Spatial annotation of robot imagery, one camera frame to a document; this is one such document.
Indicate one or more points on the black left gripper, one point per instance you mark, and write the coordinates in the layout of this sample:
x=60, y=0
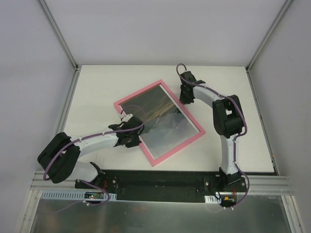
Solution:
x=139, y=131

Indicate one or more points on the left white cable duct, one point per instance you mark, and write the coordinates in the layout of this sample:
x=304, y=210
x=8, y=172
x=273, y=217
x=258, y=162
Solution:
x=77, y=195

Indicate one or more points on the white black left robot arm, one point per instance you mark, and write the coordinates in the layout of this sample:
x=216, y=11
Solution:
x=59, y=159

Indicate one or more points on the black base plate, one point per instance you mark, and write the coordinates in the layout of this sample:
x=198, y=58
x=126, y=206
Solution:
x=163, y=186

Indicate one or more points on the right aluminium corner post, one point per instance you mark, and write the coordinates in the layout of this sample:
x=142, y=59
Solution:
x=278, y=18

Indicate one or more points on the mountain landscape photo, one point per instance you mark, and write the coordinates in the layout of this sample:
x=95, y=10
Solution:
x=165, y=123

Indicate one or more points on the pink wooden picture frame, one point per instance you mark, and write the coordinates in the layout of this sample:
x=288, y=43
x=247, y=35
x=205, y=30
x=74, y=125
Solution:
x=175, y=150

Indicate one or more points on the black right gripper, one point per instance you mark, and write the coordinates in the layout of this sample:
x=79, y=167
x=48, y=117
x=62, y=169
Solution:
x=184, y=94

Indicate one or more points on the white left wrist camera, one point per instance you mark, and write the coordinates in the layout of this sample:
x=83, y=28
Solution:
x=125, y=118

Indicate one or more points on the aluminium corner post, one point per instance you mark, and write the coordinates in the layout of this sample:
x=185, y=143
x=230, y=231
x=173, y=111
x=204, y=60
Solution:
x=278, y=18
x=56, y=30

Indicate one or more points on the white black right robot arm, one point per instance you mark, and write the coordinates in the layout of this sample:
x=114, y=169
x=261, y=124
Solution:
x=228, y=121

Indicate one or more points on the white cable duct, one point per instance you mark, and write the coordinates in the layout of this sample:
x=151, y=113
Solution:
x=220, y=200
x=77, y=195

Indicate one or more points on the left aluminium corner post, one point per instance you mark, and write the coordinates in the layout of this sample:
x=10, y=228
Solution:
x=56, y=30

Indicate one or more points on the right white cable duct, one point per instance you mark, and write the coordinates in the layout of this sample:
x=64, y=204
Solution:
x=220, y=200

